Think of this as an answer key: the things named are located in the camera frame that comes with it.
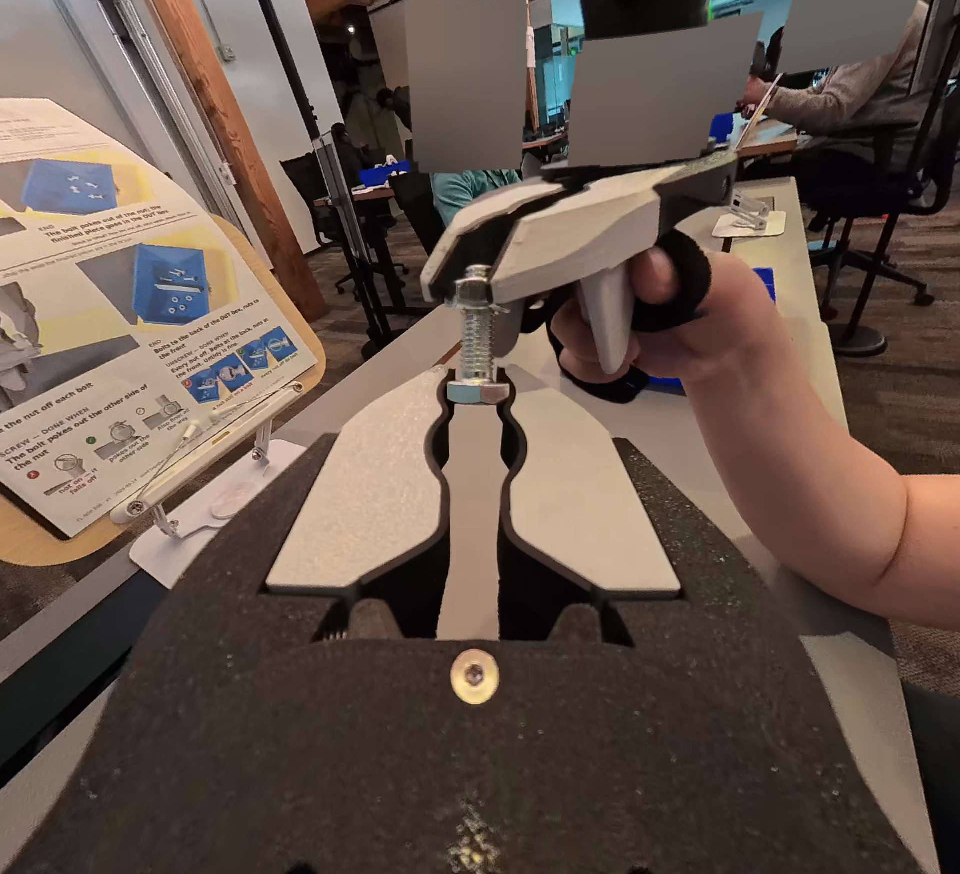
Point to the wooden standing desk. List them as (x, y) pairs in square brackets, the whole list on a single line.
[(375, 193)]

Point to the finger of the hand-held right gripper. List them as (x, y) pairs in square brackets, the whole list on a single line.
[(487, 210), (585, 229)]

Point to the small blue storage bin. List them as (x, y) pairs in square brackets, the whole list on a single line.
[(382, 176)]

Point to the wooden pillar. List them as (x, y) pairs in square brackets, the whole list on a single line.
[(210, 101)]

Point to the silver hex bolt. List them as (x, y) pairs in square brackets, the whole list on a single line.
[(478, 341)]

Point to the silver hex nut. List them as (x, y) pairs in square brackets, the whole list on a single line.
[(472, 295)]

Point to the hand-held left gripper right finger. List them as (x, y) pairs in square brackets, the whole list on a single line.
[(585, 499)]

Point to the person's right hand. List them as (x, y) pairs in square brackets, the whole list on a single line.
[(742, 319)]

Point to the black office chair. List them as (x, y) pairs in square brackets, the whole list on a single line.
[(870, 191), (416, 214), (304, 191)]

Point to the blue plastic bin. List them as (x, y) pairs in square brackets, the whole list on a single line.
[(763, 285)]

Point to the glass desk divider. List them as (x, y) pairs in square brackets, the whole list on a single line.
[(334, 199)]

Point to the white sheet clip bar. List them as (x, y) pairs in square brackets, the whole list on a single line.
[(127, 512)]

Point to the white stand base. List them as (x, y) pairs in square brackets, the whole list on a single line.
[(765, 223), (172, 544)]

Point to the black pole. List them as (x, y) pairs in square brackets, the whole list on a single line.
[(276, 26)]

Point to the printed instruction sheet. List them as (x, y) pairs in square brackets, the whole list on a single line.
[(150, 379)]

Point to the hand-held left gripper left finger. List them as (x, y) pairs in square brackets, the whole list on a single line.
[(360, 499)]

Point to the instruction sheet on wooden board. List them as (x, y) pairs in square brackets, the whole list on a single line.
[(30, 540)]

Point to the person's right forearm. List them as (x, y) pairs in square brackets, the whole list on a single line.
[(810, 484)]

